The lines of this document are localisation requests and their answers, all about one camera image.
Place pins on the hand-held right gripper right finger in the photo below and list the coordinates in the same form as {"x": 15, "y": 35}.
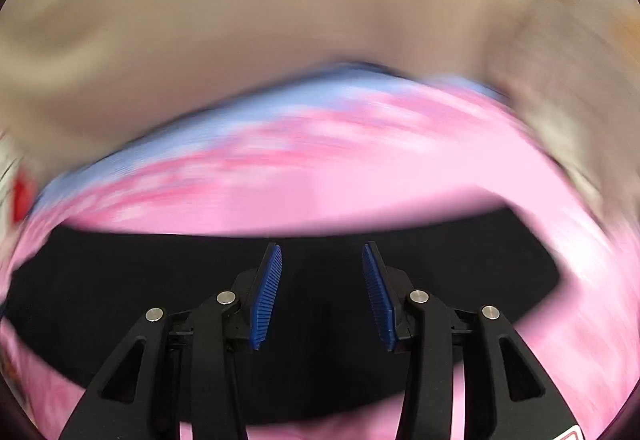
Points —
{"x": 376, "y": 300}

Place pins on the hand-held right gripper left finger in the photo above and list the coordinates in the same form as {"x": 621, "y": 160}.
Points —
{"x": 266, "y": 300}

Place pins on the black pants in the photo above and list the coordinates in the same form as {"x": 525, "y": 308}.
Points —
{"x": 100, "y": 290}

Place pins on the pink and blue blanket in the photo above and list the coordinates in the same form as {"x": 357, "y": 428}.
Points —
{"x": 380, "y": 180}

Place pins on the pale floral cloth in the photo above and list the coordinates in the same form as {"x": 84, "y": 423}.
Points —
{"x": 565, "y": 139}

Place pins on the red and white printed pillow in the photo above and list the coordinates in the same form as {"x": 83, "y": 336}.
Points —
{"x": 21, "y": 195}

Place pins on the large beige pillow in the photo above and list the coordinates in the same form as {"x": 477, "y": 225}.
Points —
{"x": 260, "y": 9}

